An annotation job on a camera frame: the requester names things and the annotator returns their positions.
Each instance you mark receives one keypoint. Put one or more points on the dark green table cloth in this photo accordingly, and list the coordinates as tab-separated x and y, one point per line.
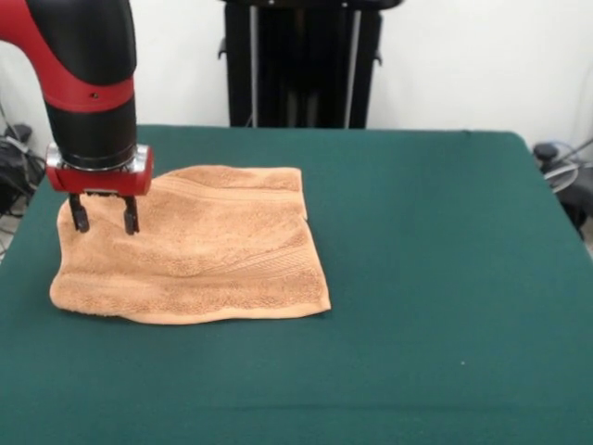
417	278

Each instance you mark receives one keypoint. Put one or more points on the black robot pedestal frame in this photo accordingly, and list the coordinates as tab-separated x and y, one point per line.
301	69

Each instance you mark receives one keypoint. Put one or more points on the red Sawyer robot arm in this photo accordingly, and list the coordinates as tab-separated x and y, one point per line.
88	69

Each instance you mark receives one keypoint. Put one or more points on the black equipment block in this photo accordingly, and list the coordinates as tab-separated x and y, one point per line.
576	194

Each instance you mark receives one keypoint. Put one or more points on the orange terry towel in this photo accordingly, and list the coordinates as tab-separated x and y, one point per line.
231	255

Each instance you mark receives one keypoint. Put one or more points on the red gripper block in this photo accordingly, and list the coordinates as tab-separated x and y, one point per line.
102	181

